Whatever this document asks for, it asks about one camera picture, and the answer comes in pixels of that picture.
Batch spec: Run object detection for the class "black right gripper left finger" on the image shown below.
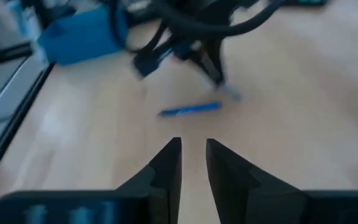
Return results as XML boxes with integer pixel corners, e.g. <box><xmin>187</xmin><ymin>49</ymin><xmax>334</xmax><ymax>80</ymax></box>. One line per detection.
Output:
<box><xmin>0</xmin><ymin>136</ymin><xmax>183</xmax><ymax>224</ymax></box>

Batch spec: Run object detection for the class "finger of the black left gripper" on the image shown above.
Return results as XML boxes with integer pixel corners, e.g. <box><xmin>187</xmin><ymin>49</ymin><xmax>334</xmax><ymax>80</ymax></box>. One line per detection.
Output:
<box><xmin>133</xmin><ymin>34</ymin><xmax>179</xmax><ymax>79</ymax></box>
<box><xmin>197</xmin><ymin>40</ymin><xmax>225</xmax><ymax>88</ymax></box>

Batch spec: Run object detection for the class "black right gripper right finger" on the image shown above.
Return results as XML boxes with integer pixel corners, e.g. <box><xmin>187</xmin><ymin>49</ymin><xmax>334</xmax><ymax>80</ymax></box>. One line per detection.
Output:
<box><xmin>205</xmin><ymin>138</ymin><xmax>358</xmax><ymax>224</ymax></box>

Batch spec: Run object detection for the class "blue-purple pen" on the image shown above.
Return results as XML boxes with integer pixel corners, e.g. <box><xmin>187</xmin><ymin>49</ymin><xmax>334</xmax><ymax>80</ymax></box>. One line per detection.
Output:
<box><xmin>158</xmin><ymin>101</ymin><xmax>223</xmax><ymax>118</ymax></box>

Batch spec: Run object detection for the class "blue-green plastic bin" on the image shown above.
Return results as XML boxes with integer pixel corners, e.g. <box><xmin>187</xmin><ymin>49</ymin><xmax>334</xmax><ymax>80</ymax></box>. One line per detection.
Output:
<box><xmin>37</xmin><ymin>4</ymin><xmax>130</xmax><ymax>67</ymax></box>

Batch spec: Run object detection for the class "black left wrist camera cable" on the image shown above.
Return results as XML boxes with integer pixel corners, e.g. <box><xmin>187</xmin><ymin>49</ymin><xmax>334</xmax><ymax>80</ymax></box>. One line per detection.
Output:
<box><xmin>152</xmin><ymin>0</ymin><xmax>287</xmax><ymax>37</ymax></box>

